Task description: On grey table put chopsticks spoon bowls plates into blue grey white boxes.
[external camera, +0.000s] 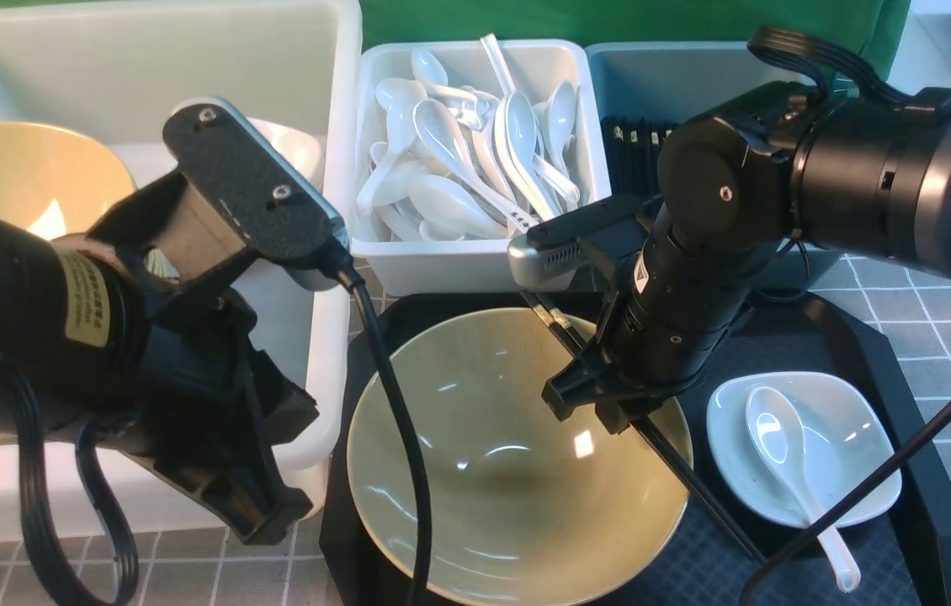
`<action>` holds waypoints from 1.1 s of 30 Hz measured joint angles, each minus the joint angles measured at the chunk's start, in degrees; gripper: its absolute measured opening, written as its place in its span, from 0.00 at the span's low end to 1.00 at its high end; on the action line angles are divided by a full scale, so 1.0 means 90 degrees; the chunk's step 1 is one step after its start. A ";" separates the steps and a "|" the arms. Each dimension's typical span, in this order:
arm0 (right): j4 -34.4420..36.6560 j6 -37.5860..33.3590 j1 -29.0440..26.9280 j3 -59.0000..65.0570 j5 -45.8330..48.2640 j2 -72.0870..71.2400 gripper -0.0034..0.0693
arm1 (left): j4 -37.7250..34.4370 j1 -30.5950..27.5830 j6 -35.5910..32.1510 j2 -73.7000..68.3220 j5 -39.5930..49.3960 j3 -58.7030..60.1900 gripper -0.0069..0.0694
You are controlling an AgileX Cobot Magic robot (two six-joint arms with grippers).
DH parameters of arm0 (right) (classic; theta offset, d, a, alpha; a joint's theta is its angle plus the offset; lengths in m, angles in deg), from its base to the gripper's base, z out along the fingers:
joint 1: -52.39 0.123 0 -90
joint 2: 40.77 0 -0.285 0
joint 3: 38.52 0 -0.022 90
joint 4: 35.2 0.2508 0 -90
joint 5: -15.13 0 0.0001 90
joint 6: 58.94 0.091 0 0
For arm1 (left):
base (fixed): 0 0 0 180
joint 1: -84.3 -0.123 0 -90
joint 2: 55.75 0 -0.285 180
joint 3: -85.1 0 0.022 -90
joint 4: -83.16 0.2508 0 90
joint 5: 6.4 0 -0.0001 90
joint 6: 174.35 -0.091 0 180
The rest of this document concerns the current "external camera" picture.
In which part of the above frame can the blue-grey chopstick bin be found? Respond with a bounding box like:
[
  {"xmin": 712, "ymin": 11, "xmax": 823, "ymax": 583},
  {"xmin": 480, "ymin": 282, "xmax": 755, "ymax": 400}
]
[{"xmin": 585, "ymin": 42, "xmax": 855, "ymax": 291}]

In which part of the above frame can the beige noodle bowl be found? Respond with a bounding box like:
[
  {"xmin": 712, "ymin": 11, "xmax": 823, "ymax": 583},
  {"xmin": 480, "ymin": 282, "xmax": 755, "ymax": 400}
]
[{"xmin": 391, "ymin": 307, "xmax": 688, "ymax": 605}]

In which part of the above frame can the black chopstick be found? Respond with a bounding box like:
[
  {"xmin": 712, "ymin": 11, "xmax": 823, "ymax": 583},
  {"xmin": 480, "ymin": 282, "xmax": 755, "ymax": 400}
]
[
  {"xmin": 519, "ymin": 290, "xmax": 764, "ymax": 561},
  {"xmin": 532, "ymin": 300, "xmax": 587, "ymax": 354}
]

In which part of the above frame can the white square sauce dish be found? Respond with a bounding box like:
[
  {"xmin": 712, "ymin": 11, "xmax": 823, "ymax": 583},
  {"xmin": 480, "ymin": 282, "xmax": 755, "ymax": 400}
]
[{"xmin": 706, "ymin": 371, "xmax": 894, "ymax": 529}]

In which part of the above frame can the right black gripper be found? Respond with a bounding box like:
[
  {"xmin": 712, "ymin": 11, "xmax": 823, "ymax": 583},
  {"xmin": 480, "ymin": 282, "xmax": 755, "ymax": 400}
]
[{"xmin": 541, "ymin": 197, "xmax": 779, "ymax": 434}]

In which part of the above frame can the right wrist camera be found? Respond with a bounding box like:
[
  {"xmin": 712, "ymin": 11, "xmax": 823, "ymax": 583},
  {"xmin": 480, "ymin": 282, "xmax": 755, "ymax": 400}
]
[{"xmin": 507, "ymin": 194, "xmax": 663, "ymax": 290}]

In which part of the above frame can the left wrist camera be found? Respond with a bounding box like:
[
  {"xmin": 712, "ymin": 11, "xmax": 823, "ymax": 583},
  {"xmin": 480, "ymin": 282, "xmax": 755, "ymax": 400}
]
[{"xmin": 162, "ymin": 97, "xmax": 351, "ymax": 292}]

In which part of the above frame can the stack of white dishes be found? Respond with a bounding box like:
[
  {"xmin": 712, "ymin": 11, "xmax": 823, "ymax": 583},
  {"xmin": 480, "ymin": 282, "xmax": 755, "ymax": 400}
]
[{"xmin": 248, "ymin": 118, "xmax": 326, "ymax": 191}]

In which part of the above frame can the right camera black cable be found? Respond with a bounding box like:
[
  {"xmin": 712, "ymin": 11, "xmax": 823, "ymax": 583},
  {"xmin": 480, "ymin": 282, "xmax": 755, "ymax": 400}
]
[{"xmin": 738, "ymin": 320, "xmax": 951, "ymax": 606}]

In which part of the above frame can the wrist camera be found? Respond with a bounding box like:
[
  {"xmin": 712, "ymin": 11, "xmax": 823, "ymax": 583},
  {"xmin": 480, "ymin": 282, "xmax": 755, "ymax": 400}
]
[
  {"xmin": 162, "ymin": 97, "xmax": 351, "ymax": 292},
  {"xmin": 507, "ymin": 194, "xmax": 663, "ymax": 290}
]

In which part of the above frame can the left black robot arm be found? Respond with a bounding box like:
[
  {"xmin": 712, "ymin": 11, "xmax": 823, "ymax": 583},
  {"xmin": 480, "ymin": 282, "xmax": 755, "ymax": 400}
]
[{"xmin": 0, "ymin": 172, "xmax": 318, "ymax": 545}]

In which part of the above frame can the pile of black chopsticks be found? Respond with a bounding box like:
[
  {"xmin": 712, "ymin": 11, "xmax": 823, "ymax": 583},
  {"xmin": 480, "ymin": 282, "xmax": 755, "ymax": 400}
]
[{"xmin": 600, "ymin": 116, "xmax": 678, "ymax": 197}]

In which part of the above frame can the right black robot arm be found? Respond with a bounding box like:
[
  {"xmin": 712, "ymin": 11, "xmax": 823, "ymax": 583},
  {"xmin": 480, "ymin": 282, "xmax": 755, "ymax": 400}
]
[{"xmin": 527, "ymin": 26, "xmax": 951, "ymax": 433}]

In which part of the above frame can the large white plastic bin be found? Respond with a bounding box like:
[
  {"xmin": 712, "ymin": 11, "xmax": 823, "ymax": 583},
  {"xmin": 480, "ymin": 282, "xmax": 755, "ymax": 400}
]
[{"xmin": 0, "ymin": 1, "xmax": 363, "ymax": 542}]

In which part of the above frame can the white spoon bin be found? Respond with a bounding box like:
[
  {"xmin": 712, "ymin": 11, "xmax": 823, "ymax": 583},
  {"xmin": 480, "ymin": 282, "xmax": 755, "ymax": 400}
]
[{"xmin": 343, "ymin": 39, "xmax": 613, "ymax": 296}]

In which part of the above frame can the black serving tray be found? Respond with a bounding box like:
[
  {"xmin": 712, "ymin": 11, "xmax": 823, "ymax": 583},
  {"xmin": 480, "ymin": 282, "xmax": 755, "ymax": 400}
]
[{"xmin": 319, "ymin": 295, "xmax": 951, "ymax": 605}]

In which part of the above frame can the white ceramic soup spoon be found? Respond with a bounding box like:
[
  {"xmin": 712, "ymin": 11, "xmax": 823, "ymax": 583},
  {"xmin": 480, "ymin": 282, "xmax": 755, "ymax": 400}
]
[{"xmin": 746, "ymin": 386, "xmax": 863, "ymax": 593}]

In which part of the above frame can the pile of white spoons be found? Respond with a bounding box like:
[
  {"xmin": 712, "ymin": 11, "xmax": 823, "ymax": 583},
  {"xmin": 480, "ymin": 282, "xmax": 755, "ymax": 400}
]
[{"xmin": 351, "ymin": 37, "xmax": 609, "ymax": 252}]

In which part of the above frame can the grey checkered tablecloth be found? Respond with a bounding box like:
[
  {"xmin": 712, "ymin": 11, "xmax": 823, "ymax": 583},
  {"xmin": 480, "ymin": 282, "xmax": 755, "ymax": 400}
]
[{"xmin": 0, "ymin": 257, "xmax": 951, "ymax": 605}]

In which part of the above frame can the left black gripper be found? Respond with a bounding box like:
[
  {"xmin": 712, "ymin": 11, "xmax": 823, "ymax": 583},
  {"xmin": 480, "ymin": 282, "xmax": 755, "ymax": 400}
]
[{"xmin": 88, "ymin": 173, "xmax": 321, "ymax": 546}]

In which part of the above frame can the stack of beige bowls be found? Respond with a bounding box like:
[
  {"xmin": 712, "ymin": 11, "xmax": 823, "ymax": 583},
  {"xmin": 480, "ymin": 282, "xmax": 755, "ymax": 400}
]
[{"xmin": 0, "ymin": 120, "xmax": 137, "ymax": 442}]

